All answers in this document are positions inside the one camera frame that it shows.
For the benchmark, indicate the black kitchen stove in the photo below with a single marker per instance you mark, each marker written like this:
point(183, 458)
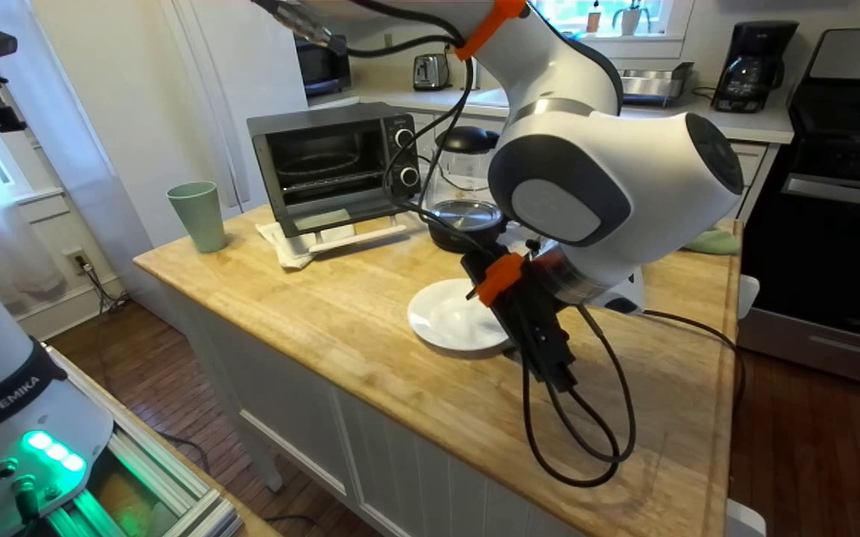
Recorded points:
point(804, 230)

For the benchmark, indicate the glass coffee pot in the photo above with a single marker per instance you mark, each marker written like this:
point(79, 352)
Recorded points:
point(458, 194)

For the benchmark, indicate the green cloth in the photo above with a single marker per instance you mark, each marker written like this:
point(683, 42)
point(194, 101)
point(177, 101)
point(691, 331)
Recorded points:
point(716, 242)

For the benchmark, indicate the silver toaster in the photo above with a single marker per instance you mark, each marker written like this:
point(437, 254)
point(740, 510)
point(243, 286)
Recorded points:
point(431, 73)

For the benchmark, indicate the oven wire rack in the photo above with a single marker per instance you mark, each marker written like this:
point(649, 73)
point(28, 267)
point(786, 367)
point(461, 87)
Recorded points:
point(324, 164)

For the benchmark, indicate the toaster oven glass door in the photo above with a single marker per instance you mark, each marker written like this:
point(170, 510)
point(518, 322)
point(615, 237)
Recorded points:
point(346, 237)

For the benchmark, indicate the black toaster oven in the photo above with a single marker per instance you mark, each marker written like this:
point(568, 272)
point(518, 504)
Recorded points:
point(373, 128)

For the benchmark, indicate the green plastic cup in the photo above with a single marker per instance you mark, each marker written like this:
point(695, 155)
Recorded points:
point(201, 216)

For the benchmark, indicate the white paper plate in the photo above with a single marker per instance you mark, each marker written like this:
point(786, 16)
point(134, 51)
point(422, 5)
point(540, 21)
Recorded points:
point(448, 316)

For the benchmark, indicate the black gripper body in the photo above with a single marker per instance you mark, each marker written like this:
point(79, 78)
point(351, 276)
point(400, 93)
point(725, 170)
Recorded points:
point(522, 309)

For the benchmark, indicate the black coffee maker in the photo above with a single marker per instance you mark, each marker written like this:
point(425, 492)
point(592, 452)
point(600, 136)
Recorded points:
point(752, 66)

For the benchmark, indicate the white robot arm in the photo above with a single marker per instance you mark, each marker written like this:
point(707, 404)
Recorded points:
point(600, 189)

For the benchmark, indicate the white kitchen island cabinet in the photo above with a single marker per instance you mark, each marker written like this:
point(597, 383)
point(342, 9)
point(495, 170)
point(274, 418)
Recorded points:
point(319, 365)

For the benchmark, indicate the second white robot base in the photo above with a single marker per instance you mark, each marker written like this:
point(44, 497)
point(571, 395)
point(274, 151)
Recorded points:
point(74, 467)

